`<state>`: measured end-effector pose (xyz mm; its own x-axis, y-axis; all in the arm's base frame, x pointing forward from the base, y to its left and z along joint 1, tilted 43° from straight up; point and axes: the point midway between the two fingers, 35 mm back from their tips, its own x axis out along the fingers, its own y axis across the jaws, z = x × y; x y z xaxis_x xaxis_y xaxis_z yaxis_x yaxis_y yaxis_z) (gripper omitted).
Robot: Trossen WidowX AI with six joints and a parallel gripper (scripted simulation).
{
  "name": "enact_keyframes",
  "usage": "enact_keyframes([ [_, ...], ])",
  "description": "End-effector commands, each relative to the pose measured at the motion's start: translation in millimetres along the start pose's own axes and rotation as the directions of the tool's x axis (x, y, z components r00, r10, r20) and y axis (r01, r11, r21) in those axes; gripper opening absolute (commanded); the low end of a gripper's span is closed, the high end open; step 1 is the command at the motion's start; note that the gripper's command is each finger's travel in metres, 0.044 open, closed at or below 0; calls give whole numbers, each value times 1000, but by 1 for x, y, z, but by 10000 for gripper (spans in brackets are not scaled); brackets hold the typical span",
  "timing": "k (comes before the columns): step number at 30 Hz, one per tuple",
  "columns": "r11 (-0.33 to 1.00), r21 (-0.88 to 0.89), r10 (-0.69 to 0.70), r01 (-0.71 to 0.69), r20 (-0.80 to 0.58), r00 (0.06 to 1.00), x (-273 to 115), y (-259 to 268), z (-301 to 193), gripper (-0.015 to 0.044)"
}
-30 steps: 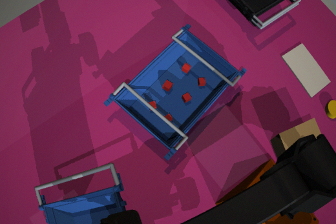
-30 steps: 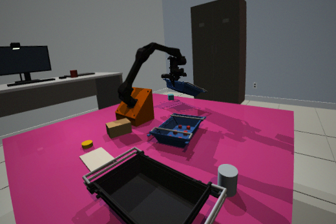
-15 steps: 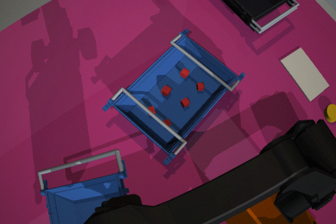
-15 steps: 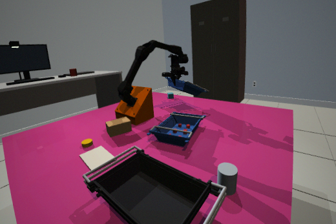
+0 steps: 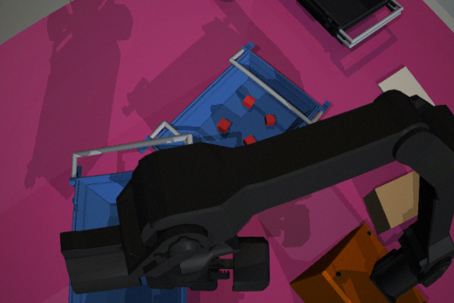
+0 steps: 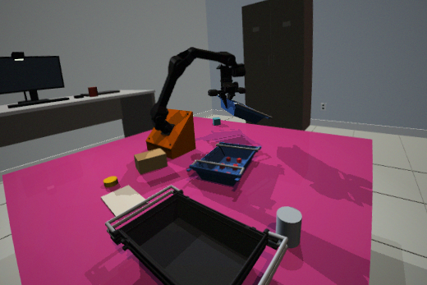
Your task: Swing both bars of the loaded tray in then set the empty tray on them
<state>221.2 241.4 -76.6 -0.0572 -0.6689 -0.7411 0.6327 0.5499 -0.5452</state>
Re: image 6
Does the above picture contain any small teal cube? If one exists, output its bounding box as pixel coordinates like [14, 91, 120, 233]
[213, 117, 221, 126]

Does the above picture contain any grey cylinder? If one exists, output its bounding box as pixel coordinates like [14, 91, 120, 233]
[276, 206, 302, 248]

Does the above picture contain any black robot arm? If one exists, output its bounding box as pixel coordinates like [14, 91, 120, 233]
[150, 47, 246, 136]

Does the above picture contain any yellow short cylinder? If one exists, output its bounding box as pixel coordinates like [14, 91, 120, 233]
[103, 176, 118, 187]

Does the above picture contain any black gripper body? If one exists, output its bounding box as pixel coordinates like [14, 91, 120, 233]
[208, 78, 246, 96]

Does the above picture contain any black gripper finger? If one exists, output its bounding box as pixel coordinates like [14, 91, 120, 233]
[218, 95, 227, 108]
[227, 94, 236, 101]

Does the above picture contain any blue plastic tray with grey wire bars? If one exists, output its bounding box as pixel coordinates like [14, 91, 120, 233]
[217, 95, 272, 124]

